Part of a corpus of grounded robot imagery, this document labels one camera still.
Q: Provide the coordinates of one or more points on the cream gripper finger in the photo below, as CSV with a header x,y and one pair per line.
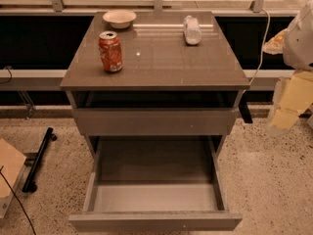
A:
x,y
276,44
292,97

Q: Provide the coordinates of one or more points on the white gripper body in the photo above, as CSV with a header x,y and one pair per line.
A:
x,y
299,46

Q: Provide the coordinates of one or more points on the red coke can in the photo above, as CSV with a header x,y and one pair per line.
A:
x,y
110,51

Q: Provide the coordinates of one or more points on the grey drawer cabinet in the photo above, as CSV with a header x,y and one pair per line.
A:
x,y
161,72

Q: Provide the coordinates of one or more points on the closed grey top drawer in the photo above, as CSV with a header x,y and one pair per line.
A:
x,y
100,122

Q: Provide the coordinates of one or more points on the open grey middle drawer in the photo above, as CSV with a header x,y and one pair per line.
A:
x,y
155,184

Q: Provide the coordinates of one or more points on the white bowl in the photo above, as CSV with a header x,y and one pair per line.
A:
x,y
119,19

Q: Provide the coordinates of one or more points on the black metal bar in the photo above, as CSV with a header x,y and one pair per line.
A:
x,y
30,185

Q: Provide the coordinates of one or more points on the cardboard box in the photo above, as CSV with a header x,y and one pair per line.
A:
x,y
12,167

